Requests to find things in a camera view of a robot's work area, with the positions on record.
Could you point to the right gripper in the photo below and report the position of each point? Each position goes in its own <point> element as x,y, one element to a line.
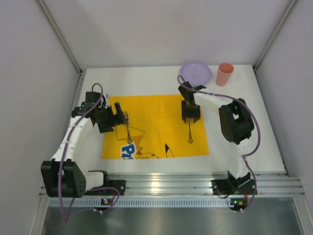
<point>190,116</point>

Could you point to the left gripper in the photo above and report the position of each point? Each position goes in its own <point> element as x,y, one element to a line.
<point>112,118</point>

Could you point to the purple metal fork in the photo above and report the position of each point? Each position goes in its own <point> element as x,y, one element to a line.
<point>127,126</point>

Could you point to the gold metal spoon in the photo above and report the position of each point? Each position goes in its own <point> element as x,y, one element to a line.
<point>190,138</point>

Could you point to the yellow cloth placemat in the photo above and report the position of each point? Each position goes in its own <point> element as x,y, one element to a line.
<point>156,128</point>

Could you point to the purple plastic plate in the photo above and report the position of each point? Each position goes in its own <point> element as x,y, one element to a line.
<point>196,73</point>

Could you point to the pink plastic cup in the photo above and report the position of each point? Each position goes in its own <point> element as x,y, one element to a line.
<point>224,73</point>

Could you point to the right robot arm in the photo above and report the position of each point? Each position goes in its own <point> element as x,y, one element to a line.
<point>236,126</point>

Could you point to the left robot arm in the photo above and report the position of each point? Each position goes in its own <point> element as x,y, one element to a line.
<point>64,174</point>

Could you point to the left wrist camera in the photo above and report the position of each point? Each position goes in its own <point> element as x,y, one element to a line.
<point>106,101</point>

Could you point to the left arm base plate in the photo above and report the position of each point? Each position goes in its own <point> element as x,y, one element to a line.
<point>109,190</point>

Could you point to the aluminium mounting rail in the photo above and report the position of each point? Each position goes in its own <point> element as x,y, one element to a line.
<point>199,184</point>

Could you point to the right aluminium frame post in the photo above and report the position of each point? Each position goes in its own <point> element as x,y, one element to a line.
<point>275,33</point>

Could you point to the aluminium frame post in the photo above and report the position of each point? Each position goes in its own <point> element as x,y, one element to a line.
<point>275,33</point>
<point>56,30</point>

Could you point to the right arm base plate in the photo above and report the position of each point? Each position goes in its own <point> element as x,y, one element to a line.
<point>226,187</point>

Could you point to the left aluminium frame post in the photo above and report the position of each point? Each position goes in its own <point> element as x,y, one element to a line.
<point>56,30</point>

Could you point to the slotted cable duct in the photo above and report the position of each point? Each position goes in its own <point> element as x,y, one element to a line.
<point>123,202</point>

